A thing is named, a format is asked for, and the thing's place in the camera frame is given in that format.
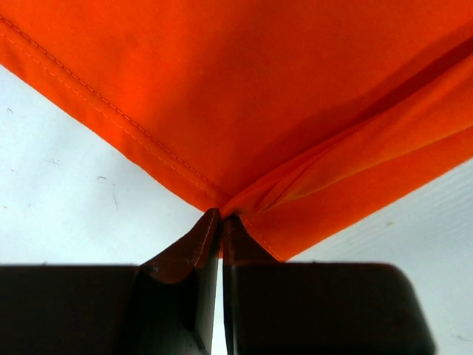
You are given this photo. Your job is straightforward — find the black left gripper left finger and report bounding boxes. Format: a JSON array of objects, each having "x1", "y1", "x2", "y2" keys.
[{"x1": 1, "y1": 209, "x2": 220, "y2": 354}]

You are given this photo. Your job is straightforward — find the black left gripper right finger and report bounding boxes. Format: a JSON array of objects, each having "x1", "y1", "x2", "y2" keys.
[{"x1": 221, "y1": 215, "x2": 435, "y2": 354}]

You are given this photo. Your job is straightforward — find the orange t shirt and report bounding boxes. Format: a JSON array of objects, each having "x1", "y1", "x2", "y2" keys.
[{"x1": 1, "y1": 1, "x2": 472, "y2": 260}]

